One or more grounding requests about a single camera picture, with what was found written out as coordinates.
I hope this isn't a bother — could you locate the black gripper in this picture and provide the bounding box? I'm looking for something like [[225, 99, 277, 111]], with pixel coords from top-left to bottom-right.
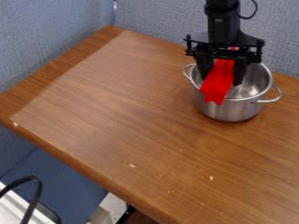
[[184, 17, 265, 86]]

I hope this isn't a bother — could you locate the red rectangular block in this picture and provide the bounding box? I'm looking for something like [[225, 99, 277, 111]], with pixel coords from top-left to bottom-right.
[[200, 59, 234, 105]]

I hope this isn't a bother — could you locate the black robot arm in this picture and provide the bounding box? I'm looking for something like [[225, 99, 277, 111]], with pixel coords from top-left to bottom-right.
[[184, 0, 265, 86]]

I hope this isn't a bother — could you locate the stainless steel pot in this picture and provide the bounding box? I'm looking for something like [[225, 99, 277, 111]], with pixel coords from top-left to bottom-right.
[[181, 63, 281, 122]]

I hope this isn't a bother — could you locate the white equipment under table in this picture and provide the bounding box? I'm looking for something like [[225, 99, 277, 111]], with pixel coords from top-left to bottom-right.
[[0, 176, 61, 224]]

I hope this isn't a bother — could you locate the black cable loop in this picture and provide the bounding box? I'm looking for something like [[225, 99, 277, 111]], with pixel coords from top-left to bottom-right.
[[0, 175, 42, 224]]

